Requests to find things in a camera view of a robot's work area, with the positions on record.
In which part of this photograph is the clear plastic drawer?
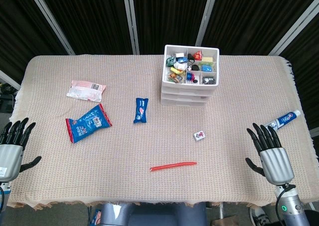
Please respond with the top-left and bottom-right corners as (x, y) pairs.
(161, 90), (212, 100)

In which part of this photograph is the blue Pepsi packet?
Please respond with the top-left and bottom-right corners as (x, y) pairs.
(133, 97), (150, 124)

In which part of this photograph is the black equipment clutter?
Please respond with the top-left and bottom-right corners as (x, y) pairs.
(0, 83), (17, 113)

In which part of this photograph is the blue white toothpaste tube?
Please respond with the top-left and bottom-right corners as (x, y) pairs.
(264, 109), (302, 132)

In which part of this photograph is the white black shoe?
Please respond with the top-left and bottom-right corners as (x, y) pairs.
(250, 207), (268, 226)

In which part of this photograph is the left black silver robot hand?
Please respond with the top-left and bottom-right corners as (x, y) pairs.
(0, 117), (42, 182)

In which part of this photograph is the orange green candy packet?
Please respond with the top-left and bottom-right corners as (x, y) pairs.
(169, 73), (184, 83)

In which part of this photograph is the white drawer organizer box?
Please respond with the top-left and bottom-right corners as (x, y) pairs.
(160, 44), (220, 108)

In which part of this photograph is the beige woven tablecloth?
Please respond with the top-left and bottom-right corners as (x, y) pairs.
(9, 54), (319, 211)

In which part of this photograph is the blue orange package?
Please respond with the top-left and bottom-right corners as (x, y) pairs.
(91, 208), (102, 226)

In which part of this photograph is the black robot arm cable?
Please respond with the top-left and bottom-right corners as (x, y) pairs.
(275, 183), (295, 209)

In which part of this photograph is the grey robot torso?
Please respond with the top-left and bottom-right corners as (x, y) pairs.
(99, 202), (207, 226)

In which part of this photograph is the blue red snack bag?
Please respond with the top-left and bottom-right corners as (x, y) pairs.
(65, 103), (113, 144)

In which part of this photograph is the white mahjong tile blue back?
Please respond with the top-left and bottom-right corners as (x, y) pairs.
(193, 131), (206, 143)

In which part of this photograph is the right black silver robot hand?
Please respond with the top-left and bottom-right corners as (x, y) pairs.
(245, 122), (295, 186)

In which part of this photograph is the aluminium frame post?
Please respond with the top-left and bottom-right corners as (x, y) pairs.
(122, 0), (140, 55)
(195, 0), (220, 47)
(268, 0), (319, 56)
(26, 0), (75, 55)

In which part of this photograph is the pink white packet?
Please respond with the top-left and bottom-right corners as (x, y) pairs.
(66, 80), (107, 103)

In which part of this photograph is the red straw stick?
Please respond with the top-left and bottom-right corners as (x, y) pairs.
(150, 161), (197, 172)

